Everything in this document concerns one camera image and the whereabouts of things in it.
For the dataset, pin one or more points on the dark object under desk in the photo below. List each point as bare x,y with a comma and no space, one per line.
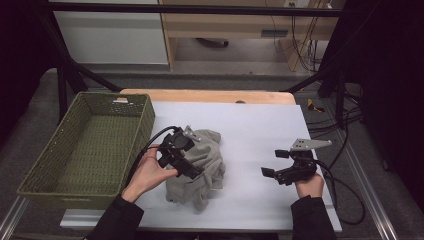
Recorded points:
213,42

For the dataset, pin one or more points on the wooden desk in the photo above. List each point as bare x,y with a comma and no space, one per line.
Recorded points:
226,23

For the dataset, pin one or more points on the grey cloth garment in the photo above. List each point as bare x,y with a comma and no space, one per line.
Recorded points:
208,160

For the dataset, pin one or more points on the dark curtain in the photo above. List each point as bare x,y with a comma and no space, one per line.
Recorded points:
393,83
20,60

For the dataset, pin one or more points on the white table board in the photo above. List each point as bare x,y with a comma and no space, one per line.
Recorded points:
253,133

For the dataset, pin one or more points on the green woven basket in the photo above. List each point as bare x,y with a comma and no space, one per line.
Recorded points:
83,150

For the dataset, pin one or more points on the black metal frame bar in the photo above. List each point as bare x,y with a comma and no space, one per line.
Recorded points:
200,9

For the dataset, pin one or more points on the yellow and black small object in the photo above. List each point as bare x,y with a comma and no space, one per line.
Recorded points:
313,106

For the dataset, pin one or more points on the wooden table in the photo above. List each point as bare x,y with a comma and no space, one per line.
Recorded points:
206,96

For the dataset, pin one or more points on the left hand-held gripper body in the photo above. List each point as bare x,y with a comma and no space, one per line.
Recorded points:
175,146

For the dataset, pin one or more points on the person's left hand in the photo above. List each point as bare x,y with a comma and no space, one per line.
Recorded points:
148,175

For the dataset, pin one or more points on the person's right hand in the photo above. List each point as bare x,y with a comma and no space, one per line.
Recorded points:
310,187

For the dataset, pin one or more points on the aluminium rail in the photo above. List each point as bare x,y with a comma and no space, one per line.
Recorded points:
370,193
11,216

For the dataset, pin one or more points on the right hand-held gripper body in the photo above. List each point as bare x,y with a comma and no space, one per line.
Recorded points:
301,168

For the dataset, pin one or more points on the white cabinet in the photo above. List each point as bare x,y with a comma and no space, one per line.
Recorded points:
110,36

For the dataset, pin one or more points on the black metal stand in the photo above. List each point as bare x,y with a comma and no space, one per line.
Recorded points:
339,96
61,86

